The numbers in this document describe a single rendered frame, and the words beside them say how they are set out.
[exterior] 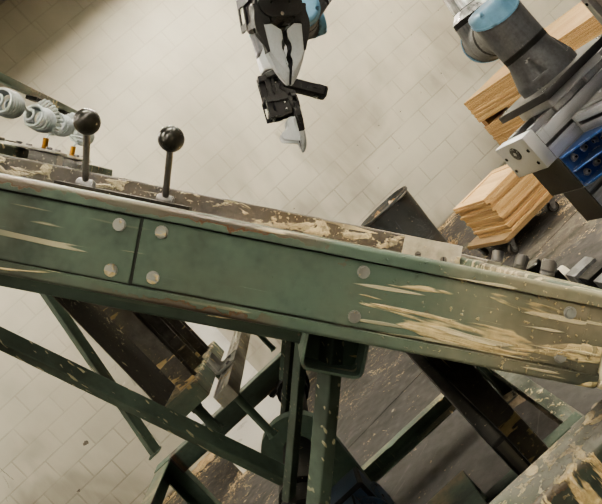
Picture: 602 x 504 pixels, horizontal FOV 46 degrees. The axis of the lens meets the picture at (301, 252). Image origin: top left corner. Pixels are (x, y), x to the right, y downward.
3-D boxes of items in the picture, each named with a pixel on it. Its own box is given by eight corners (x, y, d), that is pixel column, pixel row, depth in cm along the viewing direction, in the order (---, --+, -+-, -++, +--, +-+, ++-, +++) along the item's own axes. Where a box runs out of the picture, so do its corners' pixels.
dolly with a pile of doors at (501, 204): (572, 200, 451) (530, 153, 448) (517, 256, 442) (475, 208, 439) (525, 212, 511) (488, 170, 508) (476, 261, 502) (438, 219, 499)
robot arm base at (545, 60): (553, 66, 176) (527, 36, 175) (588, 45, 161) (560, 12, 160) (513, 105, 173) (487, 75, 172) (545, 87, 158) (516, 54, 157)
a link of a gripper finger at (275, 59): (276, 92, 110) (266, 34, 110) (293, 83, 105) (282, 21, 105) (258, 94, 109) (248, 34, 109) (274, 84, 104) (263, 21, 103)
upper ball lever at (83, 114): (93, 200, 104) (96, 117, 97) (68, 195, 104) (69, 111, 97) (101, 188, 107) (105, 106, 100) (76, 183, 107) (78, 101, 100)
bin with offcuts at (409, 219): (466, 238, 579) (413, 180, 575) (423, 281, 570) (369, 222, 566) (443, 243, 630) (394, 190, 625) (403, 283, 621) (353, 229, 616)
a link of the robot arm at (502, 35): (511, 58, 161) (471, 13, 160) (494, 68, 174) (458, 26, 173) (550, 21, 160) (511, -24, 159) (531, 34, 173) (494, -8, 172)
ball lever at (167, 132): (174, 216, 105) (182, 134, 97) (148, 211, 105) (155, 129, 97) (179, 204, 108) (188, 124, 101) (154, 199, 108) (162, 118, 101)
